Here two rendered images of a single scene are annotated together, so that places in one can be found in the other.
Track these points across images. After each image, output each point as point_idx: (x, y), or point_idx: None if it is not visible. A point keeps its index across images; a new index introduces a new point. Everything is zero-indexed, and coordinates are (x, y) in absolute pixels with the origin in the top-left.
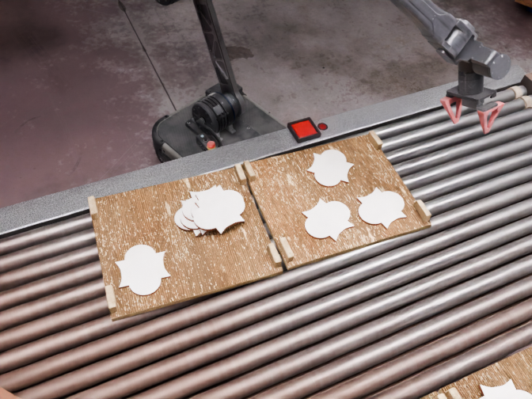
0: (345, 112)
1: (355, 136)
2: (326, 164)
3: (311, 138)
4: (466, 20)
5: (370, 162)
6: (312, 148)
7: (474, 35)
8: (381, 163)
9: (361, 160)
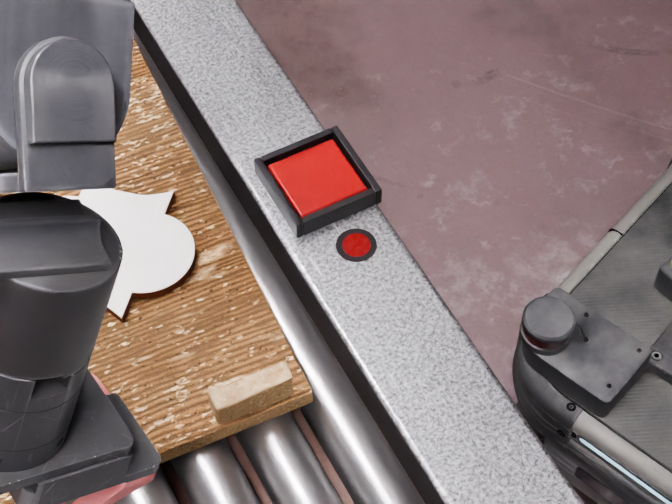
0: (452, 324)
1: (309, 350)
2: (118, 230)
3: (278, 204)
4: (37, 53)
5: (143, 385)
6: (207, 195)
7: (18, 163)
8: (140, 425)
9: (155, 351)
